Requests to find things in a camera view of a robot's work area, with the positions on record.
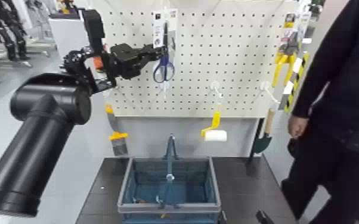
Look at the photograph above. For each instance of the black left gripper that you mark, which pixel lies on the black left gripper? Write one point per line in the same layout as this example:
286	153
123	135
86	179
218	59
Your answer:
127	61

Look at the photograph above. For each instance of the black humanoid robot on stand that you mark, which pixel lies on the black humanoid robot on stand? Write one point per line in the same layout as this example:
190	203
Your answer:
10	31

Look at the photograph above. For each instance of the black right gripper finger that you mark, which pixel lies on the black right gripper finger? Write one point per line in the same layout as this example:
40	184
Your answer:
264	218
223	219

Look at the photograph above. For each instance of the blue scissors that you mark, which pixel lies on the blue scissors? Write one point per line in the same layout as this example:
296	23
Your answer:
158	29

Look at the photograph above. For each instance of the grey shelf back panel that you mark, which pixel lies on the grey shelf back panel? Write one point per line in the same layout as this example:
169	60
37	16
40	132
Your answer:
167	131

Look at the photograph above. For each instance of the bare hand of person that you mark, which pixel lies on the bare hand of person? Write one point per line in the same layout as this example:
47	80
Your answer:
297	126

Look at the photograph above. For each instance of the blue crate with grey rim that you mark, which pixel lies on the blue crate with grey rim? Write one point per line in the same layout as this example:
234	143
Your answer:
192	190

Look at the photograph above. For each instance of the black and yellow striped post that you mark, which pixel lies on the black and yellow striped post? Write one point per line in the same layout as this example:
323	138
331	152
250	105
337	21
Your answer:
295	78

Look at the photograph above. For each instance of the person in dark clothes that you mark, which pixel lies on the person in dark clothes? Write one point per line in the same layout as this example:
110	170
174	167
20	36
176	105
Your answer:
348	109

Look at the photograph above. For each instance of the red and white product package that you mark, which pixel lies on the red and white product package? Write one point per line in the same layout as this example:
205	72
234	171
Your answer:
98	64

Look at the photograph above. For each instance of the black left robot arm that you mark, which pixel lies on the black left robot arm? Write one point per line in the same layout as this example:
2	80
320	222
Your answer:
35	140

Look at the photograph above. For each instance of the white perforated pegboard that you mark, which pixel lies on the white perforated pegboard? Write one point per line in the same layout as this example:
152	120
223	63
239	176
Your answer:
229	62

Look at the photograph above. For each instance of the white partition panel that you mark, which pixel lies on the white partition panel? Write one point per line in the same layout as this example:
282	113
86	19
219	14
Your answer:
66	37

